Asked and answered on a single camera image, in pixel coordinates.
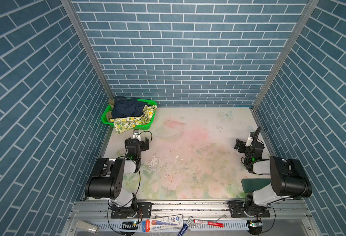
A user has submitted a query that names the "dark blue denim skirt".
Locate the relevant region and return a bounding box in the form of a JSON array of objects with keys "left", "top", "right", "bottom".
[{"left": 112, "top": 96, "right": 148, "bottom": 118}]

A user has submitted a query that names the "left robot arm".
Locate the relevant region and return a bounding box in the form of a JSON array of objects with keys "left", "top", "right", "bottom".
[{"left": 85, "top": 136, "right": 150, "bottom": 212}]

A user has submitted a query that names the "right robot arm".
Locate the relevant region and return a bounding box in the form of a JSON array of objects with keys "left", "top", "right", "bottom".
[{"left": 235, "top": 139, "right": 312, "bottom": 217}]

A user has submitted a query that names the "yellow lemon print skirt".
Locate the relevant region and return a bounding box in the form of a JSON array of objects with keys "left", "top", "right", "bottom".
[{"left": 109, "top": 105, "right": 157, "bottom": 134}]

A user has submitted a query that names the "green plastic basket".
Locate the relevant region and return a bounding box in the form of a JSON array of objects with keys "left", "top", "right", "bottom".
[{"left": 101, "top": 96, "right": 157, "bottom": 134}]

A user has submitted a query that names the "dark green pad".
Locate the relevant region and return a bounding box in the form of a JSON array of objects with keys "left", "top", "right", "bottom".
[{"left": 241, "top": 179, "right": 271, "bottom": 193}]

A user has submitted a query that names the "olive khaki skirt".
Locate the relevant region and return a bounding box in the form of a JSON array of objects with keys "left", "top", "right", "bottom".
[{"left": 109, "top": 99, "right": 115, "bottom": 107}]

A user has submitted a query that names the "toothpaste box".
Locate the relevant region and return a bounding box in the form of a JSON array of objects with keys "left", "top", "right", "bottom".
[{"left": 142, "top": 214, "right": 183, "bottom": 233}]

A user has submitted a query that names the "white plastic cup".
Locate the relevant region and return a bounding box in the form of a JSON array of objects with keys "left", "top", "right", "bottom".
[{"left": 75, "top": 221, "right": 99, "bottom": 234}]

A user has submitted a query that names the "blue marker pen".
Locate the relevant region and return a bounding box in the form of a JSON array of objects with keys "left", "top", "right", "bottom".
[{"left": 178, "top": 216, "right": 194, "bottom": 236}]

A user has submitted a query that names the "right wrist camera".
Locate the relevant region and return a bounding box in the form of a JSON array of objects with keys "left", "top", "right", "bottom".
[{"left": 245, "top": 132, "right": 254, "bottom": 147}]

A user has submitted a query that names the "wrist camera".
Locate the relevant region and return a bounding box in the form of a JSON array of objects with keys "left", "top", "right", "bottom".
[
  {"left": 245, "top": 132, "right": 254, "bottom": 147},
  {"left": 133, "top": 129, "right": 141, "bottom": 140}
]

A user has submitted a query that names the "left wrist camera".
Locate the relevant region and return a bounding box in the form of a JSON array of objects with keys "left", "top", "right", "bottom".
[{"left": 133, "top": 129, "right": 141, "bottom": 140}]

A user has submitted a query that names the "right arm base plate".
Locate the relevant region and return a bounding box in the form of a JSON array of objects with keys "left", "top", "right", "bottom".
[{"left": 226, "top": 200, "right": 270, "bottom": 218}]

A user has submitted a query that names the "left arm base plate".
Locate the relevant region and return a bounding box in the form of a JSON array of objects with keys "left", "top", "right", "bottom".
[{"left": 110, "top": 202, "right": 152, "bottom": 219}]

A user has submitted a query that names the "red handled screwdriver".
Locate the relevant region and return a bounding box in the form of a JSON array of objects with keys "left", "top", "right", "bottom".
[{"left": 193, "top": 219, "right": 224, "bottom": 228}]

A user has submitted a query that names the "aluminium rail frame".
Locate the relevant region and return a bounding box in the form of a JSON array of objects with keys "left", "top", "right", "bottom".
[{"left": 62, "top": 199, "right": 320, "bottom": 236}]

